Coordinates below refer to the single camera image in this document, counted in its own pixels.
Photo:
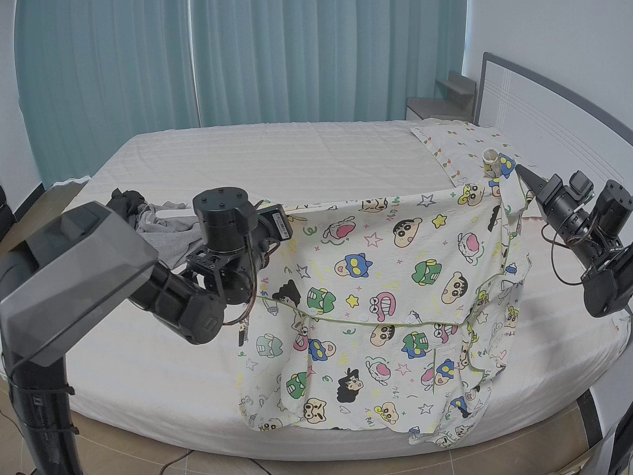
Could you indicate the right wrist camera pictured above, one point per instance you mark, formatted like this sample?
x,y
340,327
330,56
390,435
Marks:
x,y
581,185

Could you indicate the black garment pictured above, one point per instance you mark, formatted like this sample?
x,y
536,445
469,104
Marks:
x,y
126,201

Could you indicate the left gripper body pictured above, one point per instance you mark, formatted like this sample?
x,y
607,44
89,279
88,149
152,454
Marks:
x,y
272,223

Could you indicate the blue-green curtain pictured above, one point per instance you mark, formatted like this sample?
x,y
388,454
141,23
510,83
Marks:
x,y
321,42
99,67

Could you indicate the white printed pillow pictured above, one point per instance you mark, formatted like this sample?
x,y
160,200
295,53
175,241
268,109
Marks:
x,y
460,141

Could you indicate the white printed pyjama top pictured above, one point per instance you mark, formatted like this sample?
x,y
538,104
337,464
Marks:
x,y
385,275

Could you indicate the black chest of drawers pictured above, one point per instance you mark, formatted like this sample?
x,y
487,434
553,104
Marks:
x,y
2,211

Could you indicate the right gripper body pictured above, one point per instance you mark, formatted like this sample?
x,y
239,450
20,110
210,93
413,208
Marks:
x,y
556,201

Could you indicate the grey garment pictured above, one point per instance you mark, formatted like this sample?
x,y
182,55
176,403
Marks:
x,y
168,245

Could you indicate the bed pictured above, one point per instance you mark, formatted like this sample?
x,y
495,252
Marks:
x,y
247,156

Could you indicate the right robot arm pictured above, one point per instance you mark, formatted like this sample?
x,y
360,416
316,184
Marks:
x,y
603,265

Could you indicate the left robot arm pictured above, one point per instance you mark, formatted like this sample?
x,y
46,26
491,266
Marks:
x,y
74,275

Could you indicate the grey bedside table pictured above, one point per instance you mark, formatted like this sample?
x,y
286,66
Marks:
x,y
425,107

